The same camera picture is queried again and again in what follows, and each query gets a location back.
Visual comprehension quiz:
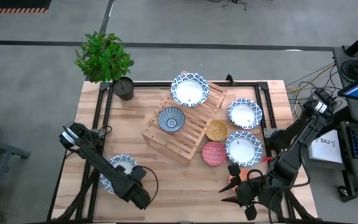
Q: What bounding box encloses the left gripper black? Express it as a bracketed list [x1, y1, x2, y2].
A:
[115, 167, 152, 210]

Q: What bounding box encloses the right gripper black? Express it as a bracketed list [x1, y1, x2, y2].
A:
[218, 163, 270, 222]

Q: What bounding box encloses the small orange patterned bowl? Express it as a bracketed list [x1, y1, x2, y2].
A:
[227, 167, 251, 195]

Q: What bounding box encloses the large blue white patterned bowl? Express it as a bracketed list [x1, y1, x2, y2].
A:
[99, 154, 139, 194]
[170, 72, 211, 108]
[227, 98, 264, 130]
[224, 130, 264, 168]

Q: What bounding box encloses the small red patterned bowl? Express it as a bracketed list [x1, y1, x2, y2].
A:
[201, 141, 228, 167]

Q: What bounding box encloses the small blue striped bowl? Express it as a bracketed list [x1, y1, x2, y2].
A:
[157, 106, 186, 134]

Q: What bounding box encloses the wooden slatted shelf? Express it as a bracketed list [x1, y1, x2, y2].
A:
[140, 70, 228, 165]

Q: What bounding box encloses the small yellow patterned bowl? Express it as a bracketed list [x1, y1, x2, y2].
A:
[204, 119, 229, 142]

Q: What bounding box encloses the white paper sheet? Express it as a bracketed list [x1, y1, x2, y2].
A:
[308, 136, 344, 165]

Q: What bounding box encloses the black plant pot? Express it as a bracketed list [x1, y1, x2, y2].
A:
[112, 77, 135, 101]

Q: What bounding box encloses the black power adapter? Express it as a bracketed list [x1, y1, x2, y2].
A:
[314, 88, 332, 100]

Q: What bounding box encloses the green leafy plant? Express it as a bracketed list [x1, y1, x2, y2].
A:
[75, 30, 135, 83]

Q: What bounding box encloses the dark grey desk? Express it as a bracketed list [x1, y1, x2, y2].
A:
[333, 45, 358, 122]

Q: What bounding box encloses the black mat with orange stripes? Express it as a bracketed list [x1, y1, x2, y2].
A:
[0, 0, 52, 15]

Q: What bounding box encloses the yellow floor cable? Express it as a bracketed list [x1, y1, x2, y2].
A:
[286, 63, 337, 124]

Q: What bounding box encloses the coiled black cable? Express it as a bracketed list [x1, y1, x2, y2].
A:
[340, 58, 358, 82]

